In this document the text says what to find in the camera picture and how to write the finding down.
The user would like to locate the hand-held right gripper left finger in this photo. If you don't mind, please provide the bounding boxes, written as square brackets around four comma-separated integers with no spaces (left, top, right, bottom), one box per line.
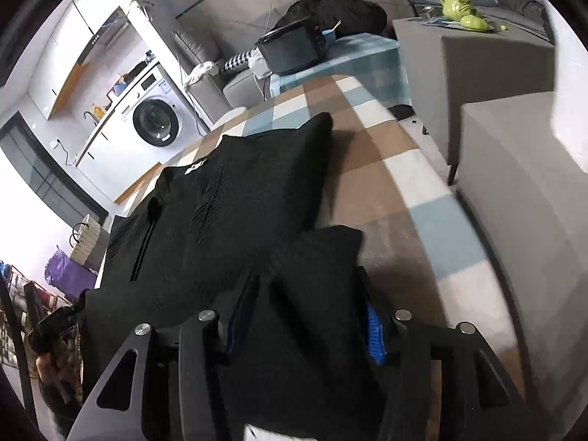
[64,279,258,441]

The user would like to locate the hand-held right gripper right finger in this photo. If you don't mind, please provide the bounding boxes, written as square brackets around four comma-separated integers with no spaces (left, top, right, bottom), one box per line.
[358,266,543,441]

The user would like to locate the black knit sweater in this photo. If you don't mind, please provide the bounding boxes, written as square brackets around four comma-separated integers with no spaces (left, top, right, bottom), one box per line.
[76,111,396,441]

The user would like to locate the dark grey clothes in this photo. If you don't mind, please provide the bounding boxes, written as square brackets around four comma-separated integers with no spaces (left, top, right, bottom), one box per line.
[503,0,553,34]

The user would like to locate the person's left hand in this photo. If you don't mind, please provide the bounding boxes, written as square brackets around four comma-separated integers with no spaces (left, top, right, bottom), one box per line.
[34,353,62,384]

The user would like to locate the purple bag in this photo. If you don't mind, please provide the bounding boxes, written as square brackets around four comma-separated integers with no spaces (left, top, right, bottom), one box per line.
[44,248,100,305]

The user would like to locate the woven basket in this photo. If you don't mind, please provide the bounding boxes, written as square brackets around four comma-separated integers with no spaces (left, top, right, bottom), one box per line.
[69,214,111,268]

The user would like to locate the checked brown blue blanket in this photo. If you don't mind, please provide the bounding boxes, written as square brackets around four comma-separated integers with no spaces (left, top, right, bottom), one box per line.
[115,73,527,423]

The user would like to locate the white kitchen cabinet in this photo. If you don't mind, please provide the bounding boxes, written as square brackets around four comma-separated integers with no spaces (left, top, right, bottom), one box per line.
[72,98,154,173]

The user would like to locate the white washing machine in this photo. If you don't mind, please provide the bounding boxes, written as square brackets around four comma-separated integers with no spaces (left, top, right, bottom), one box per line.
[109,61,204,148]

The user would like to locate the grey sofa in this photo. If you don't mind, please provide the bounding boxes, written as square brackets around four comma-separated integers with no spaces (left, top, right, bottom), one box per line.
[176,13,277,130]

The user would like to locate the white crumpled cloth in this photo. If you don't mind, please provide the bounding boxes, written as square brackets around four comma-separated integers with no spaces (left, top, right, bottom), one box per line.
[186,61,218,89]

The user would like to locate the houndstooth pillow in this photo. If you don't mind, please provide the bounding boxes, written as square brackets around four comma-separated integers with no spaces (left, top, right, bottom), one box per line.
[219,47,258,75]

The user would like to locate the black toaster oven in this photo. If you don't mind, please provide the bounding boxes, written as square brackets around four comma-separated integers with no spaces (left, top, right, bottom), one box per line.
[255,21,330,75]

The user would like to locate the light blue checked cloth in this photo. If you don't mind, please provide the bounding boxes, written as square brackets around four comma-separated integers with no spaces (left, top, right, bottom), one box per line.
[269,32,412,107]

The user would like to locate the white upper cabinets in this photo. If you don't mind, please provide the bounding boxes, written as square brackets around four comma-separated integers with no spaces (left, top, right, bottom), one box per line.
[26,0,139,121]

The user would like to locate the black bag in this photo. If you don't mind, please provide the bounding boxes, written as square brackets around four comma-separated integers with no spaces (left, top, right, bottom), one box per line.
[275,0,387,37]

